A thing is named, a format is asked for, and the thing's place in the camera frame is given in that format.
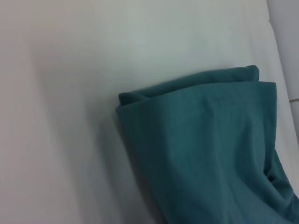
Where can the teal t-shirt with FREE print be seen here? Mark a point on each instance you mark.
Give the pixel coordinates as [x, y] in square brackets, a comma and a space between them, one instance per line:
[205, 144]

